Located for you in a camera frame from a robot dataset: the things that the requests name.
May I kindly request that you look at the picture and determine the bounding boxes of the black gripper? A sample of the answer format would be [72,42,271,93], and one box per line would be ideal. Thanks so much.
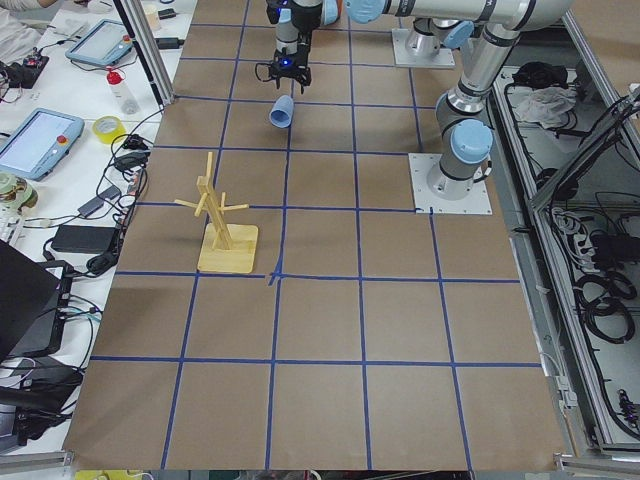
[267,34,311,94]

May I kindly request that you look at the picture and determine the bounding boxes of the light blue plastic cup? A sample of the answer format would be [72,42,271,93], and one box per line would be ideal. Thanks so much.
[269,95,294,129]

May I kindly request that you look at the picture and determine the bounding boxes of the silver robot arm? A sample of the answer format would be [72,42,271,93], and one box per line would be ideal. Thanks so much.
[256,1,495,89]
[346,1,572,200]

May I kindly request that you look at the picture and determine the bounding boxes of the white paper cup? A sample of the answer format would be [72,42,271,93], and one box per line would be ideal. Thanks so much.
[144,5,161,31]

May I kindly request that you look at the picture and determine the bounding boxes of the black power adapter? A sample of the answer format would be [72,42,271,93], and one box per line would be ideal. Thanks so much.
[155,37,185,50]

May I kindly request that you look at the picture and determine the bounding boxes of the red-capped squeeze bottle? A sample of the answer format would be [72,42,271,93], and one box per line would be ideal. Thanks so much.
[106,67,139,115]

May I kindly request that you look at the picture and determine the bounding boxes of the wooden mug tree stand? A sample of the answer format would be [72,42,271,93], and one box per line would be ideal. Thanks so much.
[174,152,259,274]

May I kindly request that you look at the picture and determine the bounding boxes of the far blue teach pendant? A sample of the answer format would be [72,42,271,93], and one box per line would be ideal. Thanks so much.
[65,19,133,67]

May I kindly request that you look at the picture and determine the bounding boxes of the blue teach pendant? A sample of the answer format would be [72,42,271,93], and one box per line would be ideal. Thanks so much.
[65,19,133,67]
[1,108,85,180]

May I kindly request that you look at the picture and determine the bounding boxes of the yellow tape roll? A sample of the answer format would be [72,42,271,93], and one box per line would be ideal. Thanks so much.
[92,115,126,144]

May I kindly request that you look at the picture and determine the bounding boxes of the near blue teach pendant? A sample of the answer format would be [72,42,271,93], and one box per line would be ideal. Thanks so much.
[1,108,85,180]

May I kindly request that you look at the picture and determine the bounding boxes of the white crumpled cloth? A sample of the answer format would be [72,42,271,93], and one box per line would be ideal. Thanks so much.
[514,87,577,129]

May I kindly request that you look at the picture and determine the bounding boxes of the large black power brick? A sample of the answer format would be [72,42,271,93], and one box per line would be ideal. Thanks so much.
[51,225,117,254]

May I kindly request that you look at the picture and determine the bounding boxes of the black laptop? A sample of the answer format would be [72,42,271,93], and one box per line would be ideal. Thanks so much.
[1,242,72,360]

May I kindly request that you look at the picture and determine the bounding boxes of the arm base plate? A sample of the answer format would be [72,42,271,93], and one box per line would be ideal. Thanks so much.
[408,153,492,215]
[392,28,455,69]

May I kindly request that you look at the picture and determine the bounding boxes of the aluminium frame post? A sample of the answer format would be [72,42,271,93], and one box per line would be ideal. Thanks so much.
[113,0,175,107]

